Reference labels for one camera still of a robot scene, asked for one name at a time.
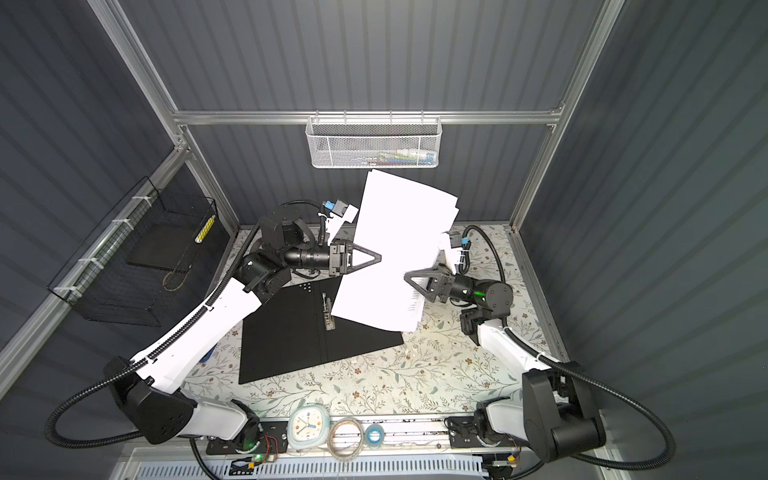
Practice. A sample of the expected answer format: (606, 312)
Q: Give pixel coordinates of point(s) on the black wire basket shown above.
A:
(99, 284)

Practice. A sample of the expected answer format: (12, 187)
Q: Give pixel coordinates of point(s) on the yellow marker pen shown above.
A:
(205, 229)

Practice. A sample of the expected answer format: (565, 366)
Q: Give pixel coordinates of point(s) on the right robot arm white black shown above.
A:
(558, 416)

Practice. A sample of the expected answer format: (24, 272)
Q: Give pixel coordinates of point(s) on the metal folder lever clip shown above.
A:
(328, 318)

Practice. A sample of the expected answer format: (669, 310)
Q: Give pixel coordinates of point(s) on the black notebook in basket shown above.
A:
(166, 247)

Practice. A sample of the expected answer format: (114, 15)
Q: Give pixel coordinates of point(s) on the mint alarm clock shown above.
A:
(308, 427)

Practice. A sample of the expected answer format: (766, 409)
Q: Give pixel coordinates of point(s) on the blue folder black inside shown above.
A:
(287, 334)

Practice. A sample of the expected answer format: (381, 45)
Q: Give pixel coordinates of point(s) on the small blue tape roll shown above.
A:
(374, 435)

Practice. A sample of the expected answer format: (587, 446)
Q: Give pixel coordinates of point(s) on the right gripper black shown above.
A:
(443, 288)

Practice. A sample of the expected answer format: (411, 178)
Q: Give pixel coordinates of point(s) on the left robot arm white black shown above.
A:
(147, 387)

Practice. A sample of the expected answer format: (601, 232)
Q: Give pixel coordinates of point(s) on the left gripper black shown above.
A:
(339, 258)

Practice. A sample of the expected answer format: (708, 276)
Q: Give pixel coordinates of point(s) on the pens in white basket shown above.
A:
(399, 158)

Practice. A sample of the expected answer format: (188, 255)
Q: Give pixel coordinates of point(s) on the white wire mesh basket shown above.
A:
(333, 143)

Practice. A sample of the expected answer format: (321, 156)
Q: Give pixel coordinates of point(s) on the clear tape roll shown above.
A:
(346, 439)

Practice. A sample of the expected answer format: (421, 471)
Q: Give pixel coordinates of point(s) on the white printed paper stack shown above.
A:
(402, 220)

